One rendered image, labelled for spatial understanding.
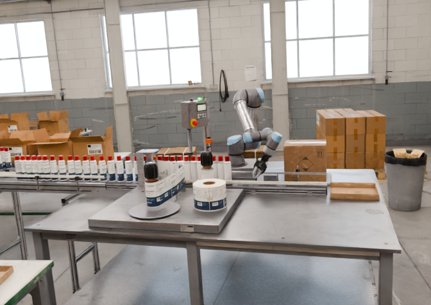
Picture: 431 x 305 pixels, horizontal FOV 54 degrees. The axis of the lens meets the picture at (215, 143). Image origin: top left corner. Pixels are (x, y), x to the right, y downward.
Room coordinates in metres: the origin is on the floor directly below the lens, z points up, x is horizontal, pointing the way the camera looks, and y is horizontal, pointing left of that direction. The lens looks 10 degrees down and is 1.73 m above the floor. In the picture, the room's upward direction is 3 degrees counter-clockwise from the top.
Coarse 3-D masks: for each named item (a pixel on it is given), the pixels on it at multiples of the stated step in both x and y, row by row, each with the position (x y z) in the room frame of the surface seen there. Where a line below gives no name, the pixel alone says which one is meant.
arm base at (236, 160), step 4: (232, 156) 3.32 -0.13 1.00; (236, 156) 3.31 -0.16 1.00; (240, 156) 3.32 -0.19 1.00; (232, 160) 3.31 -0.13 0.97; (236, 160) 3.30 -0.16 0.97; (240, 160) 3.31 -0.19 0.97; (244, 160) 3.36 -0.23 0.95; (232, 164) 3.30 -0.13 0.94; (236, 164) 3.30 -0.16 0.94; (240, 164) 3.30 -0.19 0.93
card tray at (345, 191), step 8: (336, 184) 2.87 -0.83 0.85; (344, 184) 2.85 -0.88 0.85; (352, 184) 2.84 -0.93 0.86; (360, 184) 2.82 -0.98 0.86; (368, 184) 2.81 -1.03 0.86; (336, 192) 2.75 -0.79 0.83; (344, 192) 2.74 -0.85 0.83; (352, 192) 2.73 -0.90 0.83; (360, 192) 2.72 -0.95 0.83; (368, 192) 2.71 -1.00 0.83; (376, 192) 2.67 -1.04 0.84
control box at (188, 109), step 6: (186, 102) 3.03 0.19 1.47; (192, 102) 3.04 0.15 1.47; (198, 102) 3.07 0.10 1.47; (204, 102) 3.10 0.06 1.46; (186, 108) 3.03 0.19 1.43; (192, 108) 3.03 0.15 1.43; (186, 114) 3.04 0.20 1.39; (192, 114) 3.03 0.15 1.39; (186, 120) 3.04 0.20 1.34; (192, 120) 3.03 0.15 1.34; (198, 120) 3.06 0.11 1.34; (204, 120) 3.09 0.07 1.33; (186, 126) 3.05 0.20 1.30; (192, 126) 3.02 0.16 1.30; (198, 126) 3.06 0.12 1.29
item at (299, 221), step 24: (96, 192) 3.11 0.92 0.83; (120, 192) 3.07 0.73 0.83; (48, 216) 2.61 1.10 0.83; (72, 216) 2.59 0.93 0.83; (240, 216) 2.41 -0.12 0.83; (264, 216) 2.38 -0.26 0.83; (288, 216) 2.36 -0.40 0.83; (312, 216) 2.34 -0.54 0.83; (336, 216) 2.31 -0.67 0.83; (360, 216) 2.29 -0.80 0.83; (384, 216) 2.27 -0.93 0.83; (192, 240) 2.13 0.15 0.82; (216, 240) 2.10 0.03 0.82; (240, 240) 2.06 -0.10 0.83; (264, 240) 2.04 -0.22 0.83; (288, 240) 2.03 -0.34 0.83; (312, 240) 2.01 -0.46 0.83; (336, 240) 1.99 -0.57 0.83; (360, 240) 1.98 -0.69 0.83; (384, 240) 1.96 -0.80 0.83
